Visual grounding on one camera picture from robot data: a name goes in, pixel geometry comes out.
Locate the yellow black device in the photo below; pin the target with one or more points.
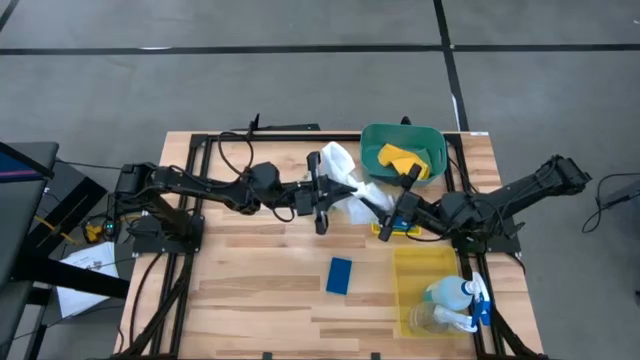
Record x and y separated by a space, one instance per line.
94 232

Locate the spray bottle with blue liquid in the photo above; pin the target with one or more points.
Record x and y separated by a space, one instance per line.
450 292

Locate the translucent yellow plastic bin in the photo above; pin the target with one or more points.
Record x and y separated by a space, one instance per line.
415 270

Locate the white paper sheets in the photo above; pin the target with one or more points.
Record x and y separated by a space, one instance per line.
90 260

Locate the small yellow slotted basket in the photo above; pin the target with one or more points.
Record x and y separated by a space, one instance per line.
410 232

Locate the black workbench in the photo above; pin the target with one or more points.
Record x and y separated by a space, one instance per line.
25 210

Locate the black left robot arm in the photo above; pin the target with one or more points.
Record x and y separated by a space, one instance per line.
200 187

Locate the teal plastic bin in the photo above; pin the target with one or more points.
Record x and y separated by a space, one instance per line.
372 150

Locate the clear plastic cup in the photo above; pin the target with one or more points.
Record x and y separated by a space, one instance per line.
420 320

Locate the black aluminium table frame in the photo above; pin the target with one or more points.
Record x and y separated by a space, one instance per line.
350 137

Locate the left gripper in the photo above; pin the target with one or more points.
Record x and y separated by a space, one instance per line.
315 197

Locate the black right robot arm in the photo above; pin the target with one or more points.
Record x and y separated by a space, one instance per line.
510 197

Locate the blue rectangular sponge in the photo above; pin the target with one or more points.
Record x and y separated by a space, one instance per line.
404 226
339 276

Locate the white cloth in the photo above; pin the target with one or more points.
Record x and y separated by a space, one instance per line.
340 160

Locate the black mount bracket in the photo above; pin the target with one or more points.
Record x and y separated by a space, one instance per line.
290 127

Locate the yellow cloth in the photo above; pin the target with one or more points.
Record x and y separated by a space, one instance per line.
395 155

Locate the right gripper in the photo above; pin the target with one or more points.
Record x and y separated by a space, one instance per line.
407 205

